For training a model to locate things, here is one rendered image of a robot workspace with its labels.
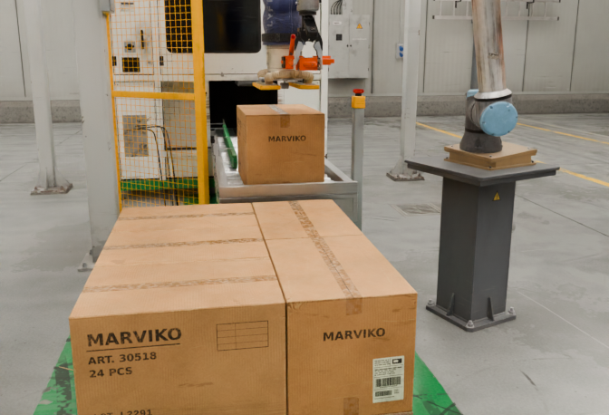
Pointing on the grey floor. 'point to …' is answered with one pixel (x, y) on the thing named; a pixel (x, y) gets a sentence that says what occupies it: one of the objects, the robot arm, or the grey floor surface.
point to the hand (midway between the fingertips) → (308, 62)
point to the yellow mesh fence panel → (175, 81)
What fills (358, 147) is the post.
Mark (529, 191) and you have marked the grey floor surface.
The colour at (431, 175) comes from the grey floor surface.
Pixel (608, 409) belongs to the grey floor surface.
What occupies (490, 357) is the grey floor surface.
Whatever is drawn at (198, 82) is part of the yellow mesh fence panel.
